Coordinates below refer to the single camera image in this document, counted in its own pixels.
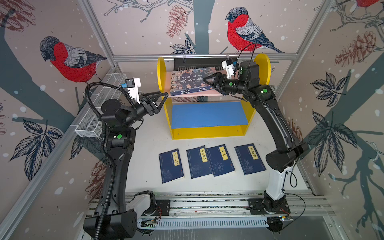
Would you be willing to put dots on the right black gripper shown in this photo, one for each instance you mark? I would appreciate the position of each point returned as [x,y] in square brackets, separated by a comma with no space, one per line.
[215,85]

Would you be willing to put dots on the blue book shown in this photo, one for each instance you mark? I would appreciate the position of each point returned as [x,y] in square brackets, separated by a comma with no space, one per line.
[220,160]
[199,163]
[250,159]
[171,166]

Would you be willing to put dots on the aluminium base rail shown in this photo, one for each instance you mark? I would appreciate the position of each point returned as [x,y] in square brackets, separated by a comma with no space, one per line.
[220,210]

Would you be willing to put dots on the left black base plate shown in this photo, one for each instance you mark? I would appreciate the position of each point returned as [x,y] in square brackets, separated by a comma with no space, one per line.
[162,209]

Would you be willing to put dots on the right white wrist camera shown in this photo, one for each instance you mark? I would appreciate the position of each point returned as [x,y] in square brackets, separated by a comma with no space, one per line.
[229,66]

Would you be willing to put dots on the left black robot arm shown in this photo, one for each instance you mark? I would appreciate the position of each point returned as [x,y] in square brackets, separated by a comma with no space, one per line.
[114,217]

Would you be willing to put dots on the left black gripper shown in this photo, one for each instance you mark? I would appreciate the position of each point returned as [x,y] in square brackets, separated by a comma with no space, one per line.
[152,109]

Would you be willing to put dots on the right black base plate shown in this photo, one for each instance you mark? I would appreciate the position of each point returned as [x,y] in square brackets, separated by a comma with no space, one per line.
[258,207]

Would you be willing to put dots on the large illustrated colourful book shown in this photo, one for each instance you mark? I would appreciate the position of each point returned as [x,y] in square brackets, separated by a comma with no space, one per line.
[190,81]

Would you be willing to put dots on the yellow pink blue shelf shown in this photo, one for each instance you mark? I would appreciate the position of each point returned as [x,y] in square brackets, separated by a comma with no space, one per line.
[208,120]

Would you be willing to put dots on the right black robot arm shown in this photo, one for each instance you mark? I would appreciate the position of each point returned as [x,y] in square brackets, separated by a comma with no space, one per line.
[253,85]

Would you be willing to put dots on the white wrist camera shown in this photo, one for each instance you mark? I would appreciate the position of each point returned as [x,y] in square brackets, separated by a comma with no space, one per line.
[229,66]
[131,86]

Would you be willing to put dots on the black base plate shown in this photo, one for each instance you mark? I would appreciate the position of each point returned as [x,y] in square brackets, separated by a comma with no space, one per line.
[162,209]
[258,207]

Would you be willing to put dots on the black vent panel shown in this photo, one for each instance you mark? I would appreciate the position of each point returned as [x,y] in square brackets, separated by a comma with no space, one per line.
[190,64]

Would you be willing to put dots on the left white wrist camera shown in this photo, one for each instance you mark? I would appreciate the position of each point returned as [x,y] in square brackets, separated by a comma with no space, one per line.
[131,86]

